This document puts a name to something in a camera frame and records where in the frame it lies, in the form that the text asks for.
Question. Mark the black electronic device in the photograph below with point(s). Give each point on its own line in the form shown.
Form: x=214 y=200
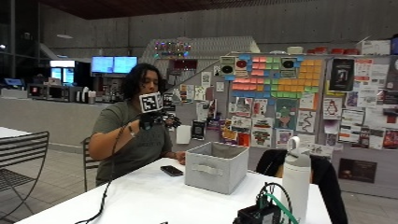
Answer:
x=257 y=215

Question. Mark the white insulated bottle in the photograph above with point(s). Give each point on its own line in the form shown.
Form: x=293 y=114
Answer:
x=296 y=183

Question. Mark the grey fabric storage box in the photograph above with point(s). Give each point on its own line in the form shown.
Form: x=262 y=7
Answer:
x=216 y=171

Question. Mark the white side table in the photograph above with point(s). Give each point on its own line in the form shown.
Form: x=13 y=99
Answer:
x=9 y=132

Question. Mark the black smartphone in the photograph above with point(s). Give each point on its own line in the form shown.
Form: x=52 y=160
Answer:
x=172 y=170

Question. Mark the white paper sheet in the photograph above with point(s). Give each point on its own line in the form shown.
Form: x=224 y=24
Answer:
x=183 y=134

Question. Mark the black chair behind person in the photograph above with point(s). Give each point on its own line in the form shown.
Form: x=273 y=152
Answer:
x=88 y=161

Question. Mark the notice board with posters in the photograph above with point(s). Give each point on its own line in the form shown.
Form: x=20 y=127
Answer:
x=352 y=124

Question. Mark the white marker cube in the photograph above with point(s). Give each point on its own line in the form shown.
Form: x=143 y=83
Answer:
x=151 y=102

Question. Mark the blue wall monitor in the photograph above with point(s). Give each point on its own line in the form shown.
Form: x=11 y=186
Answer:
x=103 y=64
x=125 y=64

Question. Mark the lit drinks fridge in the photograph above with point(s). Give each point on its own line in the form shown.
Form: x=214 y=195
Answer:
x=63 y=73

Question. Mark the the person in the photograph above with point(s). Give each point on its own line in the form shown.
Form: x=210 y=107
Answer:
x=132 y=146

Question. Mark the grey service counter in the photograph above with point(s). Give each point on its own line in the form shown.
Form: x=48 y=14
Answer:
x=49 y=119

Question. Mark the group of coloured sticky notes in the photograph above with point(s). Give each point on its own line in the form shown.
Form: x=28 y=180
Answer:
x=281 y=76

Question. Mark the dark poster with white border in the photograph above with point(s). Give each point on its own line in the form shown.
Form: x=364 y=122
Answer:
x=341 y=74

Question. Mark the black slatted metal chair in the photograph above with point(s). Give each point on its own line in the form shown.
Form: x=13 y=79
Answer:
x=20 y=155

